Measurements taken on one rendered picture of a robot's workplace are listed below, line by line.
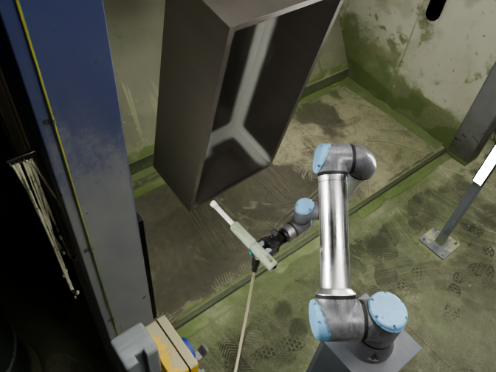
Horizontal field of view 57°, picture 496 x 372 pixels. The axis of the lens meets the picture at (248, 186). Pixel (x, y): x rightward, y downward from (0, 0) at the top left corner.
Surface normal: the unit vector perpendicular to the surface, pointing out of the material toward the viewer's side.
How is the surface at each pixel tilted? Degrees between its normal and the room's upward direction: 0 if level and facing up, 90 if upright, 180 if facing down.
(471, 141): 90
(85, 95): 90
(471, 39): 90
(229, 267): 0
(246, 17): 12
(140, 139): 57
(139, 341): 0
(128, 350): 0
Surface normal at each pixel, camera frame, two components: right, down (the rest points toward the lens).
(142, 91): 0.56, 0.15
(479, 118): -0.78, 0.42
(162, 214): 0.08, -0.67
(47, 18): 0.62, 0.61
